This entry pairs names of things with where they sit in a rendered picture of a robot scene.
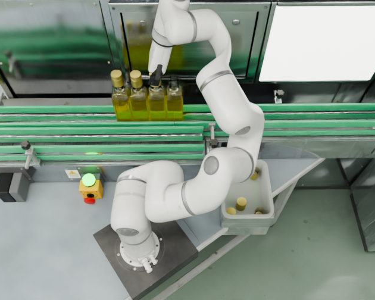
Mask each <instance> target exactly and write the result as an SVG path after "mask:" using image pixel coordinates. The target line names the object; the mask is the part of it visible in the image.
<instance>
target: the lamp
mask: <svg viewBox="0 0 375 300"><path fill-rule="evenodd" d="M82 182H83V184H84V186H86V187H88V188H89V187H92V186H93V185H94V184H95V183H96V179H95V177H94V175H93V174H85V175H84V176H83V178H82Z"/></svg>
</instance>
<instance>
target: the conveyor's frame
mask: <svg viewBox="0 0 375 300"><path fill-rule="evenodd" d="M214 139H217V141H218V142H219V144H218V146H217V147H218V148H220V147H227V143H228V140H229V137H215V138H214ZM374 150H375V136H295V137H289V136H288V137H268V136H267V137H262V139H261V145H260V150H259V152H262V154H261V158H260V159H263V158H375V155H372V154H371V153H372V152H373V151H374ZM154 161H159V160H137V161H129V160H128V161H119V160H118V161H107V160H106V161H97V160H96V161H75V160H74V161H42V163H44V166H41V167H34V166H32V162H33V161H31V162H30V165H29V169H25V165H26V161H0V167H24V169H25V170H26V171H27V173H28V174H29V176H30V177H31V178H32V180H33V181H34V182H80V181H81V180H80V178H81V176H80V174H79V172H78V170H77V168H76V167H83V166H100V167H101V170H102V173H103V175H104V177H105V180H106V182H116V181H117V179H118V177H119V175H120V174H121V173H123V172H124V171H127V170H130V169H132V168H135V167H138V166H141V165H144V164H147V163H151V162H154ZM168 161H173V162H175V163H177V164H178V165H179V166H181V168H182V170H183V174H184V181H187V180H191V179H194V178H195V177H196V176H197V175H198V173H199V171H200V168H201V164H202V162H203V160H195V159H194V160H184V159H183V160H168Z"/></svg>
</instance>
